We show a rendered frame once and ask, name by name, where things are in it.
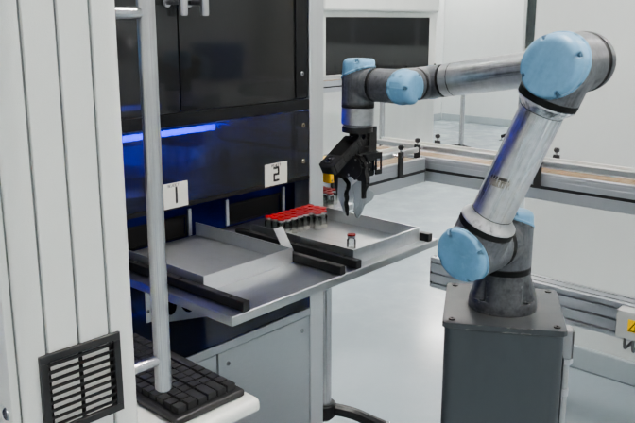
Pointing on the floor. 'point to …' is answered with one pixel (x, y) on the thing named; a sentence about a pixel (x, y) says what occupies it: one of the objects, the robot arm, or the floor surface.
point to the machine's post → (305, 190)
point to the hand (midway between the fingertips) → (350, 211)
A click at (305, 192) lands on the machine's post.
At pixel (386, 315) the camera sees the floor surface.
